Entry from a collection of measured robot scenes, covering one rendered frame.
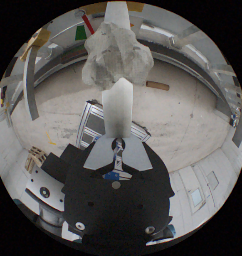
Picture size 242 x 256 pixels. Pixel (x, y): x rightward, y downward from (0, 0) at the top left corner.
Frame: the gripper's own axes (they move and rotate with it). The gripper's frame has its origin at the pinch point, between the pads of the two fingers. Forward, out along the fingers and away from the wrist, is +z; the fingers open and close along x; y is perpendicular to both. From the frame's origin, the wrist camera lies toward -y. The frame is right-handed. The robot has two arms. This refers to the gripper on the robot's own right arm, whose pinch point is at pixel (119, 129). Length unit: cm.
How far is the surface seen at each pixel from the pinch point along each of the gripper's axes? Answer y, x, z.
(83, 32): -27.5, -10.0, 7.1
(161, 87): -14, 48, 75
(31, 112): -5.8, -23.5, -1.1
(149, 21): -50, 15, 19
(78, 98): -1, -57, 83
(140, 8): -27.5, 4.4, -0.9
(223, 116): -10, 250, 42
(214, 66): -30, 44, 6
